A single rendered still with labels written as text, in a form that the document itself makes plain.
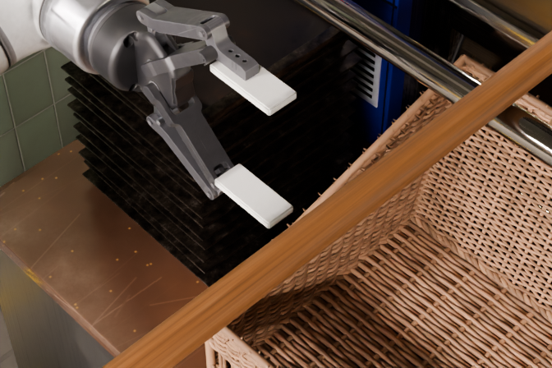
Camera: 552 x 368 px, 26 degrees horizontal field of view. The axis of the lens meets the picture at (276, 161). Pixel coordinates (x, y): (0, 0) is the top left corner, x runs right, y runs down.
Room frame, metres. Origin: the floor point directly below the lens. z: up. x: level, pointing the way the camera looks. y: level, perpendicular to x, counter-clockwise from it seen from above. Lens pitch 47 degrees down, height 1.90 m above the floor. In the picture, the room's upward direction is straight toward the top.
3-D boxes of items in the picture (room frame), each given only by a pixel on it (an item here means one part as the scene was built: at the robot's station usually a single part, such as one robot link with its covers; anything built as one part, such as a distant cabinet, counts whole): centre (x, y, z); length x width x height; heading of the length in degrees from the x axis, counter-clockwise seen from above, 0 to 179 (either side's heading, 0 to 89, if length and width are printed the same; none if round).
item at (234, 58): (0.71, 0.04, 1.27); 0.05 x 0.01 x 0.03; 43
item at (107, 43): (0.78, 0.11, 1.19); 0.09 x 0.07 x 0.08; 43
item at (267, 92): (0.69, 0.02, 1.25); 0.07 x 0.03 x 0.01; 43
